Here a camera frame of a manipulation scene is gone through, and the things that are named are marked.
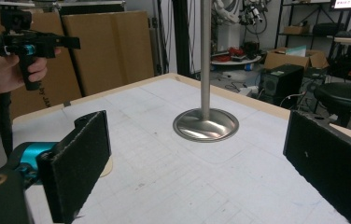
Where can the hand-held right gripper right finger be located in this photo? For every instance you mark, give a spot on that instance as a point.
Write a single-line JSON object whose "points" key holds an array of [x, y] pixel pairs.
{"points": [[329, 155]]}

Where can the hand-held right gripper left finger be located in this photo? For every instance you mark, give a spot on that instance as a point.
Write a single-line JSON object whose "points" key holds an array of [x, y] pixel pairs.
{"points": [[77, 161]]}

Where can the metal utensil stand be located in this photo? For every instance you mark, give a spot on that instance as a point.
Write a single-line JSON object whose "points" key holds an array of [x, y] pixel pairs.
{"points": [[205, 124]]}

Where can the large cardboard sheet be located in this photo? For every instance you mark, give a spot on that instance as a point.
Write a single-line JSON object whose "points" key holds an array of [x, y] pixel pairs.
{"points": [[61, 77], [114, 49]]}

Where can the black round stool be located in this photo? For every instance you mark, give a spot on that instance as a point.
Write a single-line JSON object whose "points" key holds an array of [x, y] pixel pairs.
{"points": [[344, 96]]}

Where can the black computer tower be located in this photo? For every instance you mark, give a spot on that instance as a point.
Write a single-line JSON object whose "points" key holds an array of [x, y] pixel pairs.
{"points": [[284, 82]]}

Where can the white grid mat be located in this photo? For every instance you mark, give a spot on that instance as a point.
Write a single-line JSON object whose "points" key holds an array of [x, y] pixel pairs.
{"points": [[170, 186]]}

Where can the open cardboard box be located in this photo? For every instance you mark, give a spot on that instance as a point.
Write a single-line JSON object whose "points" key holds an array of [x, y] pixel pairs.
{"points": [[288, 59]]}

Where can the small cardboard box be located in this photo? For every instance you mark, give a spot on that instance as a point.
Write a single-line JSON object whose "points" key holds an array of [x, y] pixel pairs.
{"points": [[295, 30]]}

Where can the round white table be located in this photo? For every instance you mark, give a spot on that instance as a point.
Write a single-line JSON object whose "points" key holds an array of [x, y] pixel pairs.
{"points": [[237, 60]]}

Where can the black metal shelf rack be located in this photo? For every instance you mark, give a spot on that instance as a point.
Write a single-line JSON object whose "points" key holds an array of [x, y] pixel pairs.
{"points": [[313, 18]]}

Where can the black upright frame post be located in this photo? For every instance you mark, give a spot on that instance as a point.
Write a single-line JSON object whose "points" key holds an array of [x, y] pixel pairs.
{"points": [[181, 37]]}

